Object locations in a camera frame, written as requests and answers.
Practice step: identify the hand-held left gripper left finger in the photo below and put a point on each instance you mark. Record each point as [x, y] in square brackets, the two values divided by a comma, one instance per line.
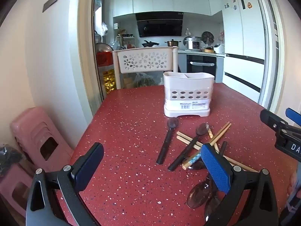
[89, 169]

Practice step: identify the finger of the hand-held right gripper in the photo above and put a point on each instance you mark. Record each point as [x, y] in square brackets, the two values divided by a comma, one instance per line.
[270, 119]
[294, 114]

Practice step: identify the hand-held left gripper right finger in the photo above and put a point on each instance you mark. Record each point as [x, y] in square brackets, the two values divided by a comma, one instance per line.
[216, 169]

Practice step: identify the dotted wooden chopstick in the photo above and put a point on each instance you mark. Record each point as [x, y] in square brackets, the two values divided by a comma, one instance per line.
[213, 141]

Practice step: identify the white plastic utensil holder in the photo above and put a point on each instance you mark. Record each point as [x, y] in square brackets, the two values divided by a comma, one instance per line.
[188, 84]

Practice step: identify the person's right hand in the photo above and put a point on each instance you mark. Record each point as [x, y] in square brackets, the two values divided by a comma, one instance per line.
[296, 183]

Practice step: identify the person's blue trousers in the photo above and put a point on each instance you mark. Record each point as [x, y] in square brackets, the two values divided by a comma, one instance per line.
[291, 209]

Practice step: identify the stacked pink plastic stools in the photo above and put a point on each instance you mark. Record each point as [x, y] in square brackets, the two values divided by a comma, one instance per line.
[35, 131]

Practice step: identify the pink plastic stool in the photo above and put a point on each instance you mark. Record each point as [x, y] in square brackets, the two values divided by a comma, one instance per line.
[11, 188]

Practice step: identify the black plastic bag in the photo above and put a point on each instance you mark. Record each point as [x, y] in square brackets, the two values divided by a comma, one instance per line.
[9, 157]

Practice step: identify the white refrigerator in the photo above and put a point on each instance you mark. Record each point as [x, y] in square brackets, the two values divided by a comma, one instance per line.
[244, 40]

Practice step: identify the black built-in oven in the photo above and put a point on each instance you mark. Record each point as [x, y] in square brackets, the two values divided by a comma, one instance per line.
[199, 69]

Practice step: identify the white countertop appliance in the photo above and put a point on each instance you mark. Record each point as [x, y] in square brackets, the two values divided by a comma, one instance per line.
[219, 49]

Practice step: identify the gold foil package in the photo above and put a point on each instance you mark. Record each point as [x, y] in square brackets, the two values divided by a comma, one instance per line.
[109, 82]

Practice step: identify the hanging pink bag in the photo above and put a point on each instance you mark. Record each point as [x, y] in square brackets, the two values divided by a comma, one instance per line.
[221, 37]

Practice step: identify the small cardboard box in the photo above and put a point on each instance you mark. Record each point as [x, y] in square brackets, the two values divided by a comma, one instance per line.
[128, 82]

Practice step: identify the black round divided pan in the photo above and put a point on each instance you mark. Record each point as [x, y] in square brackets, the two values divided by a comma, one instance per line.
[208, 37]

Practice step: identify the bagged green vegetables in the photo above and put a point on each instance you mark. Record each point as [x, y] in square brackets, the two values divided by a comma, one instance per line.
[147, 81]

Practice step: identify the silver electric pressure cooker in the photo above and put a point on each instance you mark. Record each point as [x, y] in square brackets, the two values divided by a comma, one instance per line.
[192, 44]

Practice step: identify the red plastic crate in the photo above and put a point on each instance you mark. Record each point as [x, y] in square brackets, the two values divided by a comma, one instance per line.
[104, 60]

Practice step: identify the white hanging utensil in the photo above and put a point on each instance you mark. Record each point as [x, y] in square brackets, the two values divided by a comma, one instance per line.
[187, 32]

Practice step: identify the white flower-cutout storage cart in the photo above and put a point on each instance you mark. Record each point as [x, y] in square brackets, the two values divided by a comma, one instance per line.
[141, 61]

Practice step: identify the metal pot lid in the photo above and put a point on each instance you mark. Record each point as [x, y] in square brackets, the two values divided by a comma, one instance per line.
[104, 48]

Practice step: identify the white spice rack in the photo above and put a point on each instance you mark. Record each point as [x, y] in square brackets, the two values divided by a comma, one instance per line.
[127, 41]

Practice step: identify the black wok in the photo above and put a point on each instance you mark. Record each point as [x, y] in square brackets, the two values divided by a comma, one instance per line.
[150, 44]

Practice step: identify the hanging clear plastic bag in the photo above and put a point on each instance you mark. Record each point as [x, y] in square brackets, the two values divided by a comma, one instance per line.
[104, 29]

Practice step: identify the black range hood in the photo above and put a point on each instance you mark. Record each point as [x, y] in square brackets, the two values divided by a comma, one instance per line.
[160, 24]

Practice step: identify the white upper kitchen cabinets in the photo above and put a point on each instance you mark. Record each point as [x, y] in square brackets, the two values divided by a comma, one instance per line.
[164, 1]

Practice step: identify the blue white plastic bag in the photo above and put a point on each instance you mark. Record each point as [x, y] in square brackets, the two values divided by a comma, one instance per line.
[97, 1]

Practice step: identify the sliding door frame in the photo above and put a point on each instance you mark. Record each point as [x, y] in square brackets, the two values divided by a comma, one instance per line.
[270, 51]
[85, 40]

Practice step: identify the white wall outlet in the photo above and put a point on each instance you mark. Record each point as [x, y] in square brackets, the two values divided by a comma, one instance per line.
[115, 26]

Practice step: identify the grey wall panel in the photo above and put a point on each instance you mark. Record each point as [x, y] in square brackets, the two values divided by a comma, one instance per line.
[50, 2]

